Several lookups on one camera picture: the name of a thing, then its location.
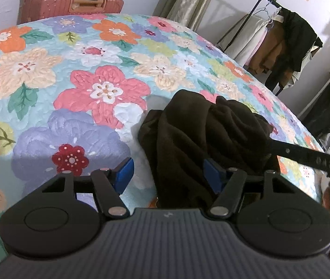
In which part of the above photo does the dark brown knit garment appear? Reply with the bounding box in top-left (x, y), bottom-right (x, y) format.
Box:
top-left (138, 90), bottom-right (280, 209)

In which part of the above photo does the black clothes rack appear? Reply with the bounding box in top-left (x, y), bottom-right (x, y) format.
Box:
top-left (216, 0), bottom-right (292, 94)

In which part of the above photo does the floral quilted bedspread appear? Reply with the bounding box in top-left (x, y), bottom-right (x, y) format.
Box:
top-left (0, 14), bottom-right (320, 261)

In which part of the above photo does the brown hanging garment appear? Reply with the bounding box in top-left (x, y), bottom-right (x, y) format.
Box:
top-left (248, 21), bottom-right (286, 76)

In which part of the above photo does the white hanging garment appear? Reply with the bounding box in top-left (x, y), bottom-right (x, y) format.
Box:
top-left (219, 14), bottom-right (271, 66)

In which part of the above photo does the black hanging jacket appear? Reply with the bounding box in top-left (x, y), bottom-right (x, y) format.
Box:
top-left (265, 8), bottom-right (323, 91)

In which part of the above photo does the pink hard-shell suitcase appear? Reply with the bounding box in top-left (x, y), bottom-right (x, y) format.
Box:
top-left (17, 0), bottom-right (124, 24)

